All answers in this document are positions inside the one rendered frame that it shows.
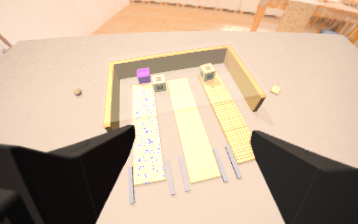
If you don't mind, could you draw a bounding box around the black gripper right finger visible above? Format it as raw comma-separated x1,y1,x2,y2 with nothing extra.
250,130,358,224

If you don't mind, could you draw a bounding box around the orange grid-patterned strip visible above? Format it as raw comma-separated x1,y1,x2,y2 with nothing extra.
212,103,255,165

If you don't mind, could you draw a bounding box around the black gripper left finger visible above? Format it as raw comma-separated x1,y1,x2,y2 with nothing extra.
0,125,135,224

